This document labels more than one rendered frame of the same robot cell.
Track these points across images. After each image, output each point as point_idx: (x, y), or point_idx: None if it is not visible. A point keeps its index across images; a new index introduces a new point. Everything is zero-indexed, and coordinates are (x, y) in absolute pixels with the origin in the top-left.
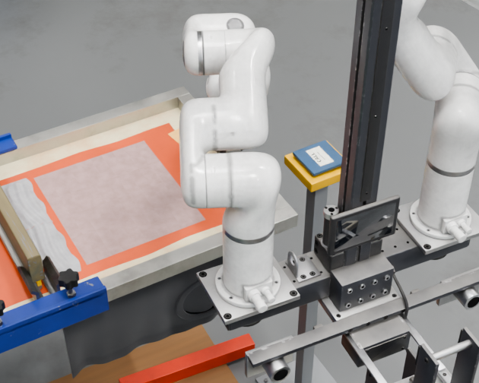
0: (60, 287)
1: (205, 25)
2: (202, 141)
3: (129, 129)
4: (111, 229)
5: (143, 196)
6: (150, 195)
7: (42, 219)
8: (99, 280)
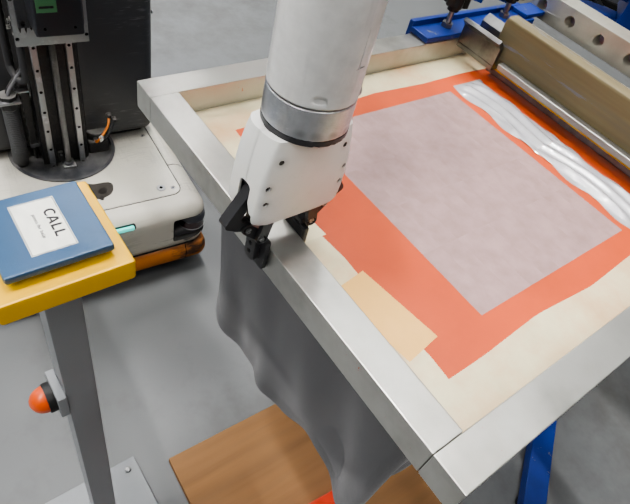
0: (465, 72)
1: None
2: None
3: (531, 353)
4: (444, 131)
5: (421, 179)
6: (409, 180)
7: (549, 151)
8: (422, 34)
